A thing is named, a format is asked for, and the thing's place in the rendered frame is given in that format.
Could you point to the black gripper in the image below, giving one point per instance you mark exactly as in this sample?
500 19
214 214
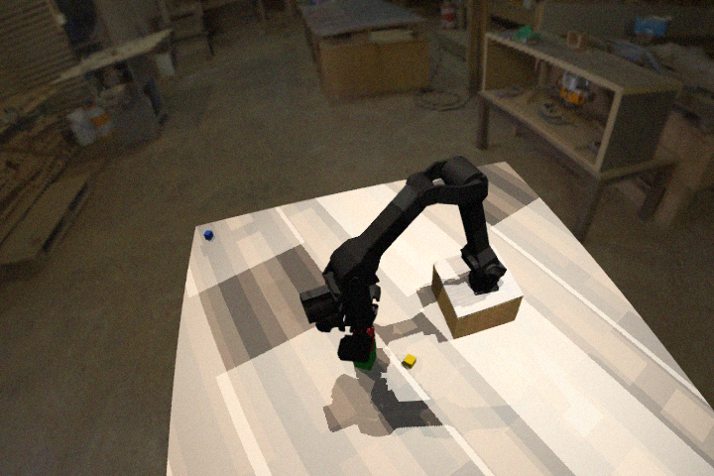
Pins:
356 347

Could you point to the red block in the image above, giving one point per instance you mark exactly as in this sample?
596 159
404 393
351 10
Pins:
371 332

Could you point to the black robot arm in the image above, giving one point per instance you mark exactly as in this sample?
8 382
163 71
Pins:
352 266

